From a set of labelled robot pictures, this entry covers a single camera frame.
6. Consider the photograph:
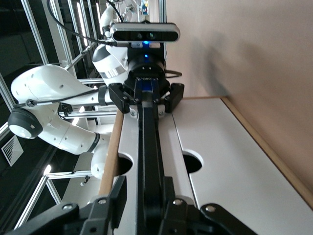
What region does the aluminium frame structure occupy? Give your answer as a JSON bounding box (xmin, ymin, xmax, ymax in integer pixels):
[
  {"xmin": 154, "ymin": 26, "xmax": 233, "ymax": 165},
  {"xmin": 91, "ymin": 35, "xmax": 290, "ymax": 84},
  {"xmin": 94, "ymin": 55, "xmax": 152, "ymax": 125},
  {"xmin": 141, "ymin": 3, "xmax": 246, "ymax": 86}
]
[{"xmin": 0, "ymin": 0, "xmax": 167, "ymax": 231}]

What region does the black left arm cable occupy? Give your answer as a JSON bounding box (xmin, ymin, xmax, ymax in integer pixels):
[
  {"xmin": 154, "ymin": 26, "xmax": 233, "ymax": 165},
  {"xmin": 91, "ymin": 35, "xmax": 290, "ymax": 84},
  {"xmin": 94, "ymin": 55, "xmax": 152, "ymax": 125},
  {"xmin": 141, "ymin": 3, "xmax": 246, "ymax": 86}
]
[{"xmin": 13, "ymin": 0, "xmax": 118, "ymax": 108}]

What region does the white square air vent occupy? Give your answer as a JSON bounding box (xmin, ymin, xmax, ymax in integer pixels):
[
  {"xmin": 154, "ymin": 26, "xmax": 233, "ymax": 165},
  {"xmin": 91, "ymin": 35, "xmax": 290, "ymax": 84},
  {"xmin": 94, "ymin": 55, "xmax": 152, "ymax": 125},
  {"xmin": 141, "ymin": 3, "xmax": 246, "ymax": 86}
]
[{"xmin": 1, "ymin": 136, "xmax": 24, "ymax": 167}]

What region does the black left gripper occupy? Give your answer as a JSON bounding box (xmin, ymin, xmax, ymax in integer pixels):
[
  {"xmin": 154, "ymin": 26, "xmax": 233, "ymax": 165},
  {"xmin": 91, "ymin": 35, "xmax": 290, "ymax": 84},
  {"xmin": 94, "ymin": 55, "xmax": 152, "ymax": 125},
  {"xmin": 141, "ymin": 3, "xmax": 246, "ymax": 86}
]
[{"xmin": 109, "ymin": 65, "xmax": 185, "ymax": 115}]

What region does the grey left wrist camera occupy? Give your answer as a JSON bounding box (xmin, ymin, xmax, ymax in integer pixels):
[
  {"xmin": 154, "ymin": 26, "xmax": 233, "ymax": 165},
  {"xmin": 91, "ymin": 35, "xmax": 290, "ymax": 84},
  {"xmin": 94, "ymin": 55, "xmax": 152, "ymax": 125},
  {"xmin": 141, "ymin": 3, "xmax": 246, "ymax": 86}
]
[{"xmin": 110, "ymin": 23, "xmax": 181, "ymax": 47}]

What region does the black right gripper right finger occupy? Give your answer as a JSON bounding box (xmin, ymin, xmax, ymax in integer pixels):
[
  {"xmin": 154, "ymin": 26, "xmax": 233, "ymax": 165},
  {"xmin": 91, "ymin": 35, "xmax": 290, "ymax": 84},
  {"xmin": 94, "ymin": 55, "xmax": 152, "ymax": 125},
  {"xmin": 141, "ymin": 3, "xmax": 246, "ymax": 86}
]
[{"xmin": 158, "ymin": 176, "xmax": 259, "ymax": 235}]

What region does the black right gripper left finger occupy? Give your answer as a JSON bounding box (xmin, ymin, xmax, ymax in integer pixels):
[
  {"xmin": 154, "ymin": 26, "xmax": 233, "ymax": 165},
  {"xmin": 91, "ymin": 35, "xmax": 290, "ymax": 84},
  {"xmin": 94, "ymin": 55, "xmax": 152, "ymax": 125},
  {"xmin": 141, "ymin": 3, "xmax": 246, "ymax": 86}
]
[{"xmin": 0, "ymin": 175, "xmax": 128, "ymax": 235}]

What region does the wooden drawer cabinet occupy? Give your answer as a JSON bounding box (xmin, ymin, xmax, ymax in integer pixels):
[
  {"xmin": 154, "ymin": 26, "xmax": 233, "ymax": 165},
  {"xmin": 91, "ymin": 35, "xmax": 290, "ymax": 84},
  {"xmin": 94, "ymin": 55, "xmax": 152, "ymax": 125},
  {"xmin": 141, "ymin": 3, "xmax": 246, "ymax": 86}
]
[{"xmin": 97, "ymin": 96, "xmax": 313, "ymax": 235}]

